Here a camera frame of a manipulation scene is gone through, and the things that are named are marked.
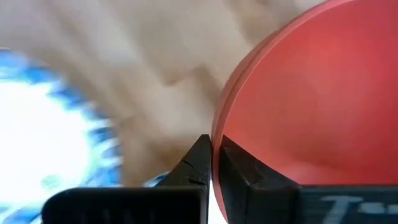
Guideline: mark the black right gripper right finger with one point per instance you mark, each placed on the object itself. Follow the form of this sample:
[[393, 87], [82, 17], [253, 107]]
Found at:
[[280, 205]]

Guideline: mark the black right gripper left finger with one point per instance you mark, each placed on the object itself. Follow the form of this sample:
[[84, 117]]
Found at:
[[140, 205]]

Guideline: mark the red plastic bowl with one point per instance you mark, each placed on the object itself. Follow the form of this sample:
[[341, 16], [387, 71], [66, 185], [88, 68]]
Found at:
[[311, 93]]

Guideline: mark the paper bowl with blue pattern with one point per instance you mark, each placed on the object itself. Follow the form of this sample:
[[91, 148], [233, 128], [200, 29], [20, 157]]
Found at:
[[46, 140]]

